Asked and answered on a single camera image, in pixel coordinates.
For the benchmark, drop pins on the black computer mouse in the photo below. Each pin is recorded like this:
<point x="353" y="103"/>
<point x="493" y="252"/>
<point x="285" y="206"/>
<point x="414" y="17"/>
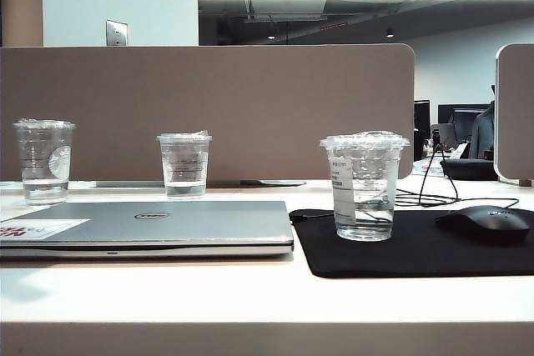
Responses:
<point x="484" y="222"/>

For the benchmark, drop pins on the plain clear plastic cup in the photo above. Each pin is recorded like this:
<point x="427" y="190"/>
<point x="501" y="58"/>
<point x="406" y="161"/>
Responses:
<point x="183" y="172"/>

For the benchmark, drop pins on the clear cup with logo print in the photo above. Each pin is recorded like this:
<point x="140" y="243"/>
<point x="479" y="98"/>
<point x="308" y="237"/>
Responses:
<point x="41" y="172"/>

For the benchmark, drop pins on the clear cup with white label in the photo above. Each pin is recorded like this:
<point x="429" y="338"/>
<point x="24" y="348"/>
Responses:
<point x="367" y="189"/>

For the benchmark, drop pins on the silver Dell laptop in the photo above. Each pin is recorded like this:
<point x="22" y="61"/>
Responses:
<point x="187" y="227"/>

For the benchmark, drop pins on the silver wall switch plate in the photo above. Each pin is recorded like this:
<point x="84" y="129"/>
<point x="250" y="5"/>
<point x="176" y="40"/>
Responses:
<point x="117" y="33"/>

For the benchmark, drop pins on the narrow brown desk divider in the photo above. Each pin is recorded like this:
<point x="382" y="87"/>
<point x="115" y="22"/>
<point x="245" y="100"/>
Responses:
<point x="517" y="114"/>

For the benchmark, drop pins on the wide brown desk divider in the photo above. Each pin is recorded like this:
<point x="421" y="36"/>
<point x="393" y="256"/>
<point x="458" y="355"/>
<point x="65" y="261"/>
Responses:
<point x="250" y="101"/>

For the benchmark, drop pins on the black oval pouch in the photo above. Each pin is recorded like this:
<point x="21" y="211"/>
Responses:
<point x="467" y="168"/>

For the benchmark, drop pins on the colourful printed papers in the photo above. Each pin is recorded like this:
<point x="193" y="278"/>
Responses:
<point x="429" y="168"/>

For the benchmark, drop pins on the black mouse pad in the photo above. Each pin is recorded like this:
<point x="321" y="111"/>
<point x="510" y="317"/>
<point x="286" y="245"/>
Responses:
<point x="417" y="256"/>

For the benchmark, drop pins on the wide black computer monitor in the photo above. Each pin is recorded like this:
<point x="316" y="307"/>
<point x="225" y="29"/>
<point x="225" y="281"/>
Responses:
<point x="459" y="122"/>

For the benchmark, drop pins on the grey hanging jacket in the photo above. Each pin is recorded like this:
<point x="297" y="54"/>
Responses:
<point x="484" y="135"/>

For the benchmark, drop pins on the narrow black computer monitor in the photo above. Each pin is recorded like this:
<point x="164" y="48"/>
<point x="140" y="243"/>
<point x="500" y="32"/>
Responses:
<point x="421" y="118"/>

